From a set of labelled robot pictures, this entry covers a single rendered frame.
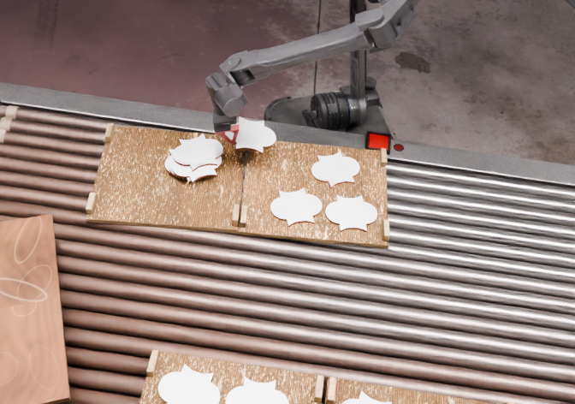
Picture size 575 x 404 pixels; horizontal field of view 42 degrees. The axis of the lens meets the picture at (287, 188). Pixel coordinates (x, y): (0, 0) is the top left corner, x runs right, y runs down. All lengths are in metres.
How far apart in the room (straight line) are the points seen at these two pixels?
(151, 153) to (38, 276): 0.55
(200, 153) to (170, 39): 1.96
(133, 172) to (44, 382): 0.70
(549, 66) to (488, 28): 0.41
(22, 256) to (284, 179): 0.75
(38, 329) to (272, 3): 2.90
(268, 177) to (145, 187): 0.35
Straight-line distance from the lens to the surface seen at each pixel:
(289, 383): 1.82
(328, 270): 2.02
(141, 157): 2.22
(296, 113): 3.35
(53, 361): 1.76
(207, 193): 2.12
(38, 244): 1.93
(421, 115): 3.82
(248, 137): 2.11
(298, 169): 2.20
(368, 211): 2.12
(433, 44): 4.25
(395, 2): 1.90
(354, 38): 1.88
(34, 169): 2.26
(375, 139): 2.33
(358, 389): 1.84
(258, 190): 2.13
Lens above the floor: 2.58
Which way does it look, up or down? 50 degrees down
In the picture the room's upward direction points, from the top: 7 degrees clockwise
